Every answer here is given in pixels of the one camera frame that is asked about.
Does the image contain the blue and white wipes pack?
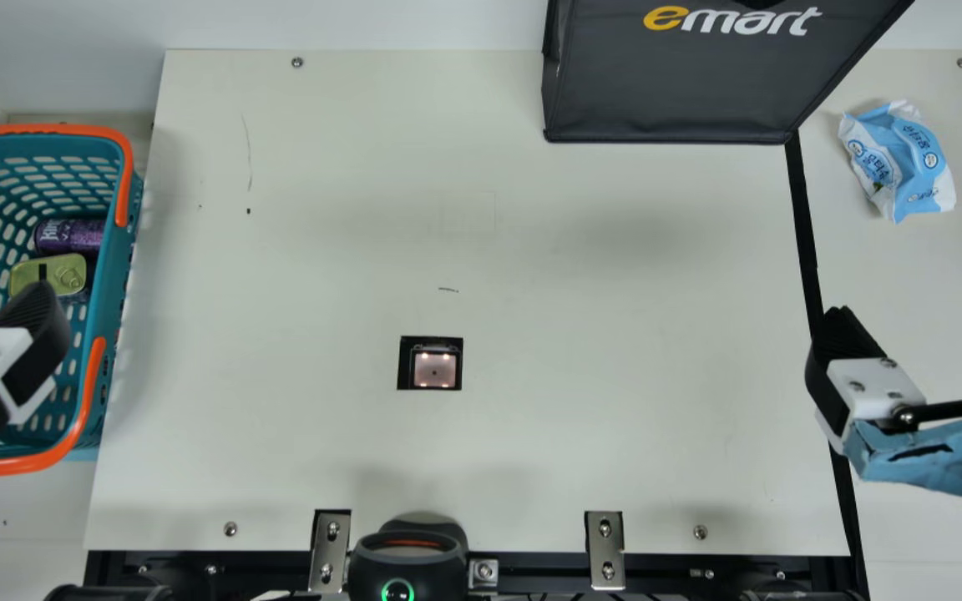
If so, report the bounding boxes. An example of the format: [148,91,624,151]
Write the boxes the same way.
[838,100,958,225]

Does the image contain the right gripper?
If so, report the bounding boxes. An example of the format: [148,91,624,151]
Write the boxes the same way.
[804,296,962,507]

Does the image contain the yellow-green rectangular tin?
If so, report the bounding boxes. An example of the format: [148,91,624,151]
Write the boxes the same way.
[9,254,88,298]

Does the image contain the small square scanner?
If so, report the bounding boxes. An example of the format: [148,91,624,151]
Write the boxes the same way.
[397,336,463,391]

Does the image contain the black device with green light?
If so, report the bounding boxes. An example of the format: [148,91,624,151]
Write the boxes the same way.
[347,518,470,601]

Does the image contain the black strip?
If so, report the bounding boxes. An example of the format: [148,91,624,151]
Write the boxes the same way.
[784,134,870,601]

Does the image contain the dark grey bag with straps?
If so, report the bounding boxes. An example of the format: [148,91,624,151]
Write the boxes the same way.
[542,0,916,144]

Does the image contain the purple can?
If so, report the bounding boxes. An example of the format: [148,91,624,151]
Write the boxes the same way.
[33,219,106,256]

